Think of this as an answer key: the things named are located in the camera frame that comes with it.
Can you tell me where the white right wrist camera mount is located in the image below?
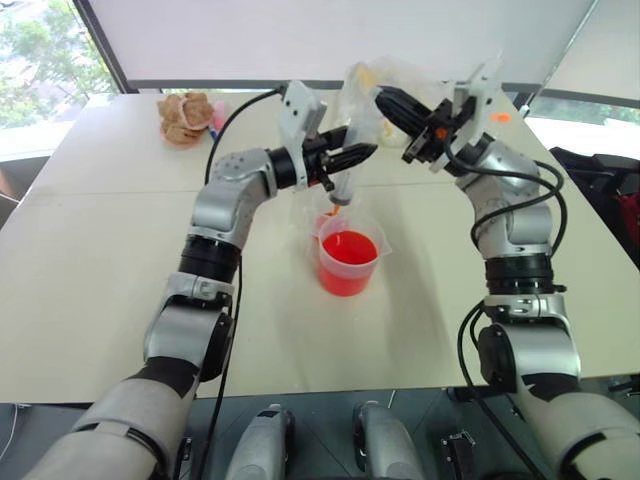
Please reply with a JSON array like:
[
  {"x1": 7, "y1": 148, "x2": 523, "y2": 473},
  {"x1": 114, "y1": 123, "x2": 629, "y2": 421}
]
[{"x1": 428, "y1": 48, "x2": 503, "y2": 175}]

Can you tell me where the pink marker pen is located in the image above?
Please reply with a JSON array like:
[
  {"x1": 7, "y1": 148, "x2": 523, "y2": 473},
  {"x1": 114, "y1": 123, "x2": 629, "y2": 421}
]
[{"x1": 210, "y1": 99, "x2": 229, "y2": 140}]

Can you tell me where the grey rounded robot leg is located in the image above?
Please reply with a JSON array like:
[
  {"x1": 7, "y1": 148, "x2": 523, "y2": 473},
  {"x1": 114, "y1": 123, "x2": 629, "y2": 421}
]
[
  {"x1": 225, "y1": 402, "x2": 297, "y2": 480},
  {"x1": 351, "y1": 399, "x2": 427, "y2": 480}
]

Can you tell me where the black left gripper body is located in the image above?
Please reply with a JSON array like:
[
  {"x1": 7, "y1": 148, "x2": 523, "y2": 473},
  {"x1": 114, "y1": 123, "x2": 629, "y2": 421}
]
[{"x1": 302, "y1": 138, "x2": 336, "y2": 194}]

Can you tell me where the clear cup with red liquid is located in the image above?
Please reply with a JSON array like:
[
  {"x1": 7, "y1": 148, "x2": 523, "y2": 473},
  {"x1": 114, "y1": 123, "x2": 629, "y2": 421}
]
[{"x1": 312, "y1": 212, "x2": 394, "y2": 298}]

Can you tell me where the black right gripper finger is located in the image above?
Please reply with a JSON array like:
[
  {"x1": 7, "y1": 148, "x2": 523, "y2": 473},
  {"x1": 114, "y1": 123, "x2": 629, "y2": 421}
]
[
  {"x1": 376, "y1": 96, "x2": 430, "y2": 140},
  {"x1": 376, "y1": 85, "x2": 437, "y2": 122}
]

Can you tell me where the white roller blind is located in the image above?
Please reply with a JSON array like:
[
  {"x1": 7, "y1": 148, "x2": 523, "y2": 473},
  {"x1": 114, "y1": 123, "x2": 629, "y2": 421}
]
[{"x1": 84, "y1": 0, "x2": 640, "y2": 99}]

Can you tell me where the clear plastic measuring cup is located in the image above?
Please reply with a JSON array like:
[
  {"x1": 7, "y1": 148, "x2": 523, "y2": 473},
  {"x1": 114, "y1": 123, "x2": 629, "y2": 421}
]
[{"x1": 305, "y1": 208, "x2": 346, "y2": 247}]

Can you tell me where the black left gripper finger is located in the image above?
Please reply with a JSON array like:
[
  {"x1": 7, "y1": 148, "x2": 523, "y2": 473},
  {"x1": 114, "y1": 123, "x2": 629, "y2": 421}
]
[
  {"x1": 318, "y1": 126, "x2": 352, "y2": 147},
  {"x1": 331, "y1": 143, "x2": 380, "y2": 170}
]

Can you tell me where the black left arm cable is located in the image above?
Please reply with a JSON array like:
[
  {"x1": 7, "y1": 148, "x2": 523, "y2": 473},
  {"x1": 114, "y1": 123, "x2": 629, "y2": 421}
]
[{"x1": 197, "y1": 88, "x2": 287, "y2": 480}]

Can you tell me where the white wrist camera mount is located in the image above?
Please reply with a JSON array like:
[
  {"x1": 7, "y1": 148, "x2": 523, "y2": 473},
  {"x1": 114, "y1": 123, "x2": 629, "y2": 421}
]
[
  {"x1": 428, "y1": 48, "x2": 503, "y2": 175},
  {"x1": 277, "y1": 79, "x2": 330, "y2": 192}
]

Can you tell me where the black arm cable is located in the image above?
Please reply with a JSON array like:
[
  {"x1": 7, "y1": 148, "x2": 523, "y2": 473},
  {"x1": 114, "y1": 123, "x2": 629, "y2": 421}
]
[
  {"x1": 197, "y1": 88, "x2": 287, "y2": 480},
  {"x1": 442, "y1": 133, "x2": 570, "y2": 480}
]

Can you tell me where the small black block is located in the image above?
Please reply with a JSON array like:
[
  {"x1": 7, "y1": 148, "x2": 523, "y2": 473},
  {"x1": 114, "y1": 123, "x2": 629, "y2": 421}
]
[
  {"x1": 439, "y1": 428, "x2": 477, "y2": 472},
  {"x1": 176, "y1": 436, "x2": 195, "y2": 477}
]

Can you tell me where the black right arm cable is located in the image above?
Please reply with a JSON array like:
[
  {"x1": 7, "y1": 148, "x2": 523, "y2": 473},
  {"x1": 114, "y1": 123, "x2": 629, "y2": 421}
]
[{"x1": 442, "y1": 133, "x2": 570, "y2": 480}]

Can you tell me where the clear plastic bag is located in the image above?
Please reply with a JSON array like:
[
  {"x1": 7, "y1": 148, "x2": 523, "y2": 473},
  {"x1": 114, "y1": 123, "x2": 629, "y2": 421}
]
[
  {"x1": 327, "y1": 62, "x2": 385, "y2": 215},
  {"x1": 349, "y1": 55, "x2": 444, "y2": 149}
]

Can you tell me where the brown crumpled lump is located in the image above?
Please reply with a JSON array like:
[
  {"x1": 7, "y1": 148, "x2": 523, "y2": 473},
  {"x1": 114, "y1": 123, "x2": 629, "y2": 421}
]
[{"x1": 156, "y1": 91, "x2": 214, "y2": 148}]

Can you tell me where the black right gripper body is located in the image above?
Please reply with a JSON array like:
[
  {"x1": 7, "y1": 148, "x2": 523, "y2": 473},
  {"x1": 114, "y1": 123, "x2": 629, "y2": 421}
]
[{"x1": 401, "y1": 98, "x2": 475, "y2": 166}]

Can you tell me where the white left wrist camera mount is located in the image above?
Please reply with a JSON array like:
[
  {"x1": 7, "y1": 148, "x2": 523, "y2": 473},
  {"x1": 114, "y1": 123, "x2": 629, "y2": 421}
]
[{"x1": 277, "y1": 79, "x2": 330, "y2": 192}]

